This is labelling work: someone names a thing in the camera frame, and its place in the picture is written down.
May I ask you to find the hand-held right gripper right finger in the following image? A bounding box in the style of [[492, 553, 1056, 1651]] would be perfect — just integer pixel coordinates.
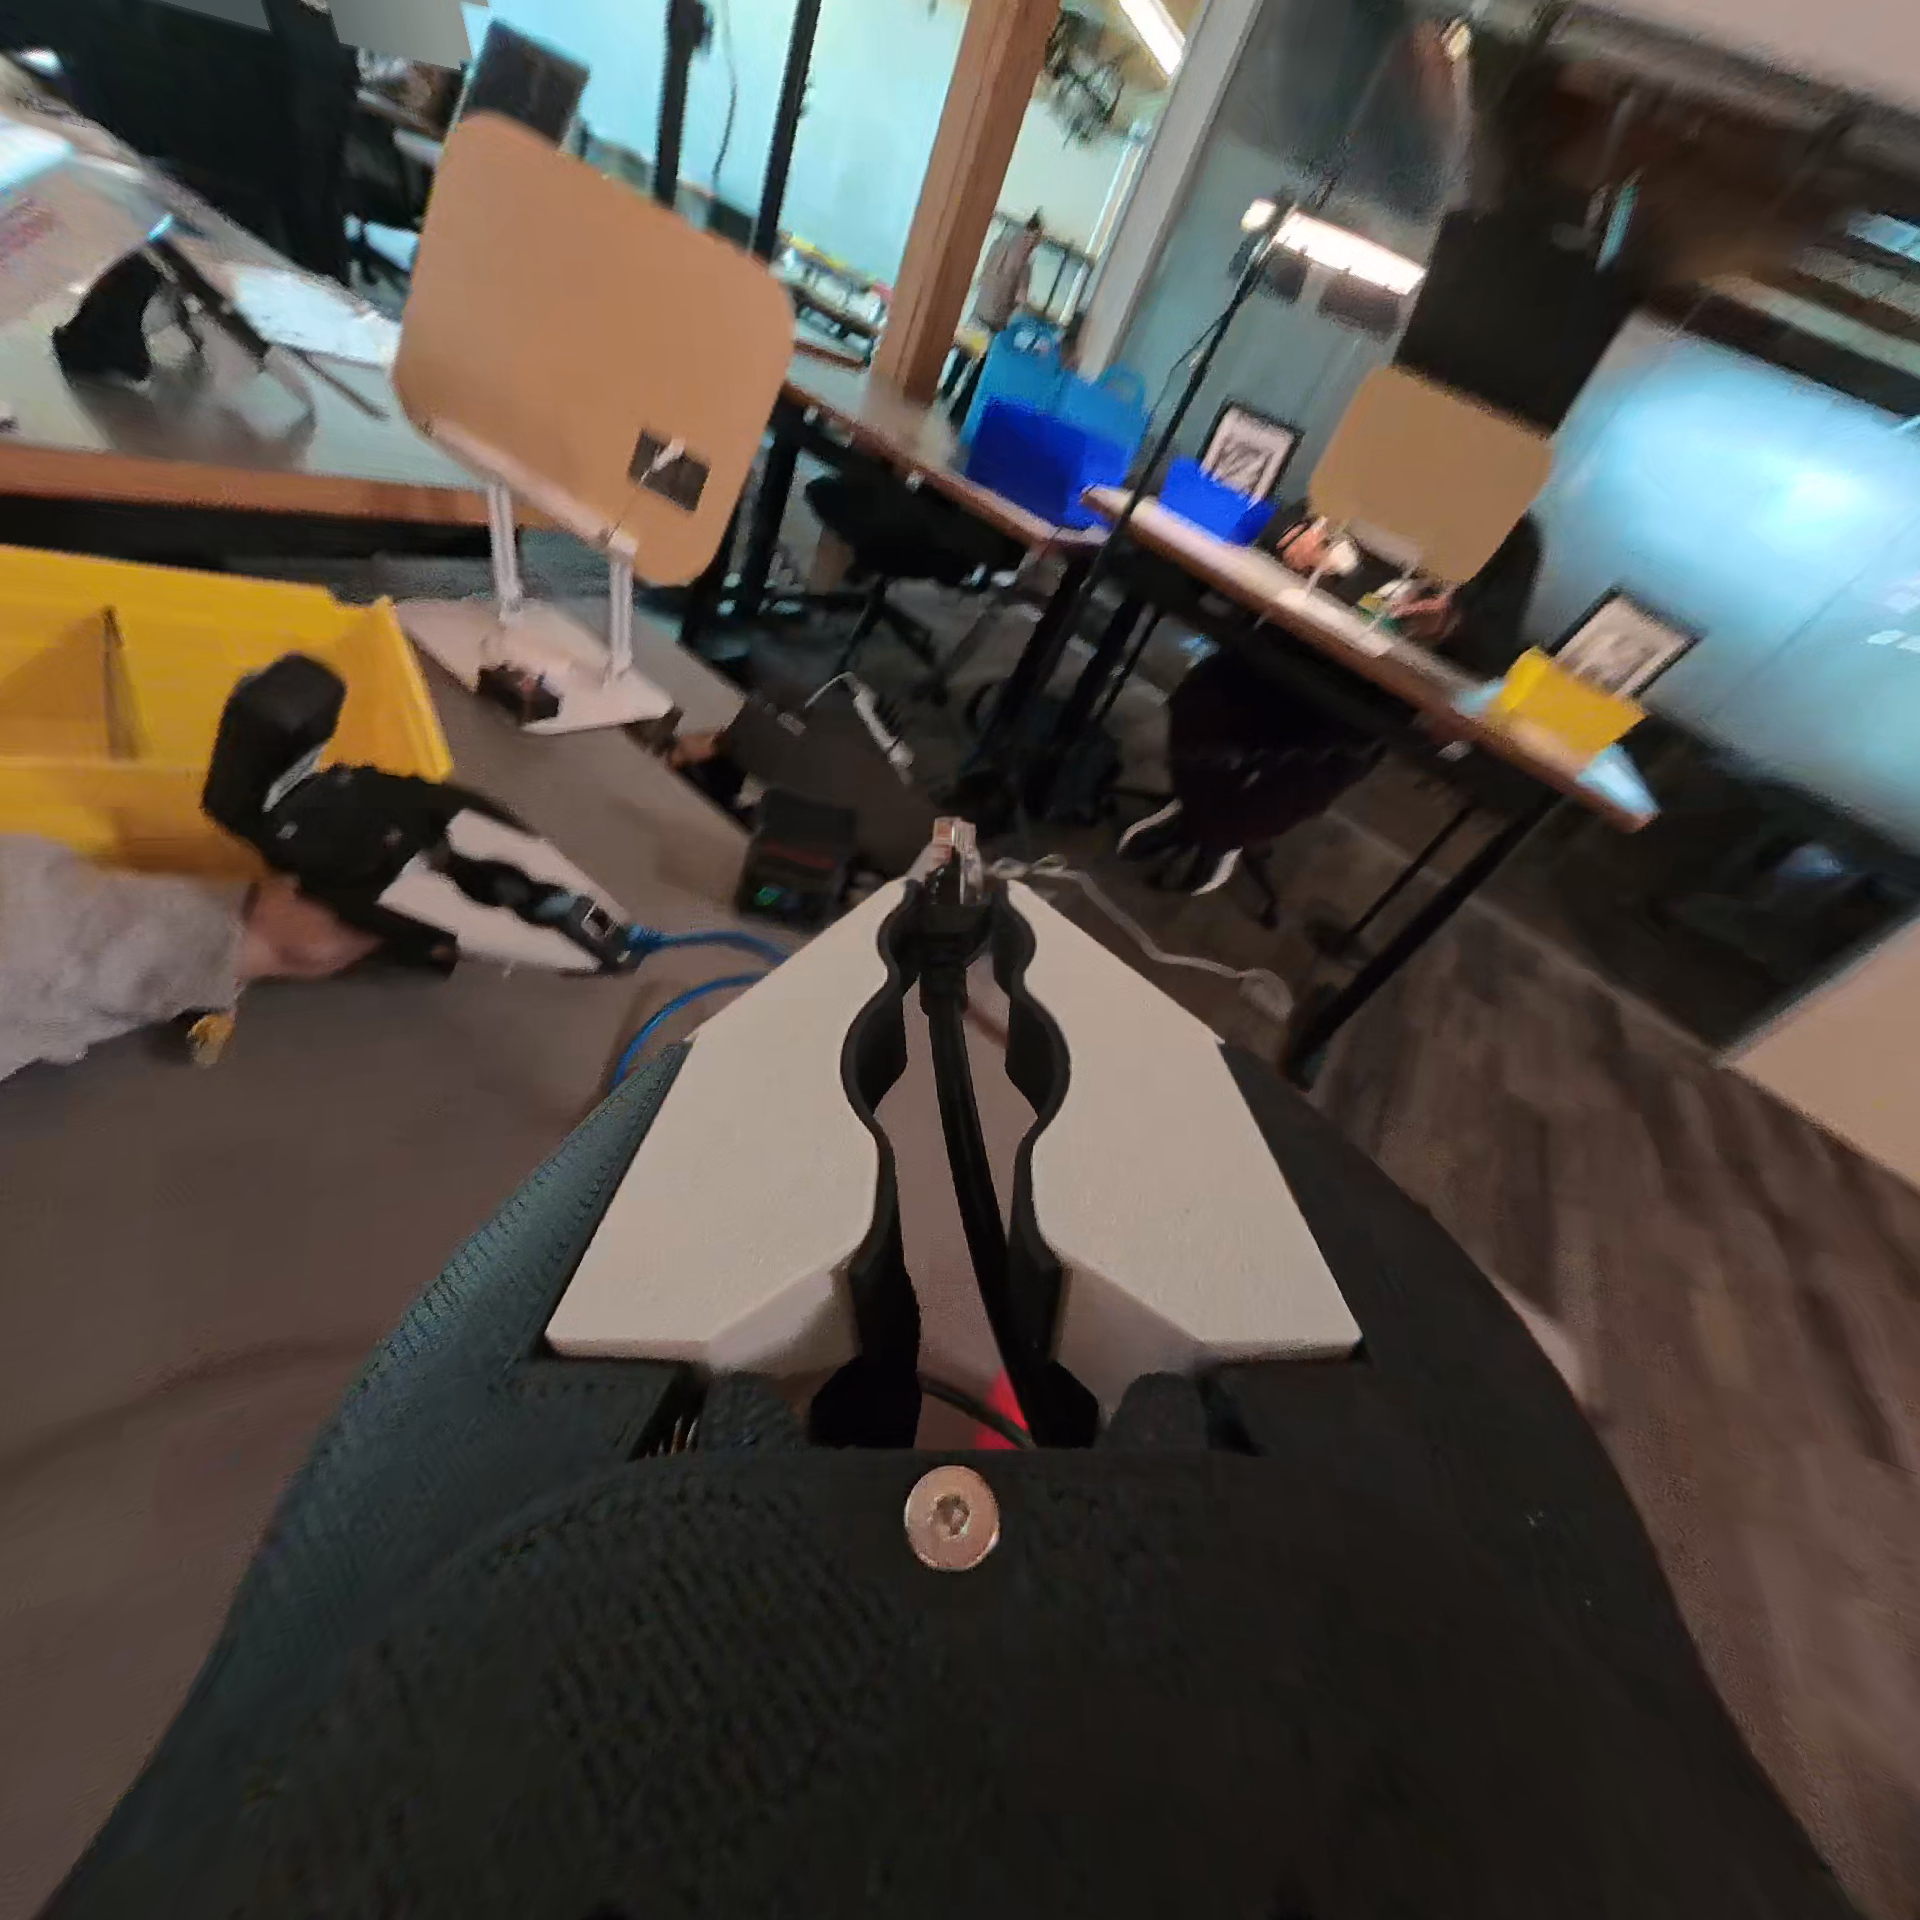
[[990, 877, 1369, 1451]]

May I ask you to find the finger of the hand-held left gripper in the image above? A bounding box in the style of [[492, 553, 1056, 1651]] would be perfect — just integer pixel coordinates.
[[382, 875, 632, 974], [442, 814, 615, 921]]

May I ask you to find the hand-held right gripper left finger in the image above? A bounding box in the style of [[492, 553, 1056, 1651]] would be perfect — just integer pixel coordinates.
[[542, 877, 924, 1451]]

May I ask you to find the black ethernet cable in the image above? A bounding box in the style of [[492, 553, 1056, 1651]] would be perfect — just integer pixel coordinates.
[[912, 817, 1045, 1454]]

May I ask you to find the person's left forearm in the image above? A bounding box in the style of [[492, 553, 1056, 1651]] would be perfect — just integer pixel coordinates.
[[0, 834, 258, 1086]]

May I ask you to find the person's left hand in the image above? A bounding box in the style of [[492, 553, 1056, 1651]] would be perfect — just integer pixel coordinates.
[[244, 877, 390, 980]]

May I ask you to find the black power box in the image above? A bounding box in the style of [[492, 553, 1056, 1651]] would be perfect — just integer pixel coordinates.
[[734, 786, 860, 929]]

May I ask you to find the large yellow bin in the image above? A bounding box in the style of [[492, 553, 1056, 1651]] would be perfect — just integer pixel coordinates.
[[0, 545, 456, 882]]

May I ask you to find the white power strip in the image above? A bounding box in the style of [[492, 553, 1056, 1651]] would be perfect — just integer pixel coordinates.
[[811, 673, 923, 786]]

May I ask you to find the grey table with wooden edge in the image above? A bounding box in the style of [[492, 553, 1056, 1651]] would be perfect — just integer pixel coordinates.
[[0, 90, 521, 531]]

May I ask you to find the black office chair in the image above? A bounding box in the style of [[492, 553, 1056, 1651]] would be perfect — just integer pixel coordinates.
[[802, 473, 996, 711]]

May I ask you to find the white paper sheet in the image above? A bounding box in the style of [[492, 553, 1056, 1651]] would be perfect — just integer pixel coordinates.
[[224, 270, 403, 373]]

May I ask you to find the cardboard board on white stand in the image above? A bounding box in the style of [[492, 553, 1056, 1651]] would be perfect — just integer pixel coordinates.
[[393, 113, 799, 738]]

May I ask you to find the wooden table with black legs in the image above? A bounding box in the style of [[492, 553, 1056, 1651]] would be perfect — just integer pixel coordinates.
[[1080, 487, 1663, 1086], [682, 353, 1120, 798]]

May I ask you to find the small yellow bin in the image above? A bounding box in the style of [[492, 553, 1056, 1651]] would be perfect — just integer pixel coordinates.
[[1500, 648, 1651, 762]]

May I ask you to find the large blue bin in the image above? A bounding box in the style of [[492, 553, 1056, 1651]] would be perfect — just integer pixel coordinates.
[[960, 314, 1152, 531]]

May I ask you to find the small blue bin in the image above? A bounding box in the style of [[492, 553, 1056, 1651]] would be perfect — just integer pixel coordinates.
[[1159, 454, 1281, 548]]

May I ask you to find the small cardboard board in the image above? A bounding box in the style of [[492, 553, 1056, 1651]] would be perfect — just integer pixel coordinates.
[[1308, 366, 1559, 588]]

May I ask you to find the black monitor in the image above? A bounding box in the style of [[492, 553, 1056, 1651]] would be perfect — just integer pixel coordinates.
[[464, 22, 593, 148]]

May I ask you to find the black light stand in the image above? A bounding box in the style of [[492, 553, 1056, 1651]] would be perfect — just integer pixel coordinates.
[[982, 195, 1431, 821]]

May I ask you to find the black hanging box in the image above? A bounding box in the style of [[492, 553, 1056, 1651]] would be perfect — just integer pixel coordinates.
[[1394, 195, 1640, 438]]

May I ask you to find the blue ethernet cable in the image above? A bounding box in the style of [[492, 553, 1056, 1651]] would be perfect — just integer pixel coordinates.
[[606, 927, 793, 1093]]

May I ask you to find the white cable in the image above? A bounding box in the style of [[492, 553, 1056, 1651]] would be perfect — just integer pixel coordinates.
[[990, 852, 1296, 1027]]

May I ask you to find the black picture frame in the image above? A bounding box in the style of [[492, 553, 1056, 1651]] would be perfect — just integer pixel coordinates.
[[1553, 588, 1702, 703], [1201, 396, 1304, 506]]

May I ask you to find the wooden post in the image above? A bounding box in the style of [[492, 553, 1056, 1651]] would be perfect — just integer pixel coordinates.
[[870, 0, 1063, 403]]

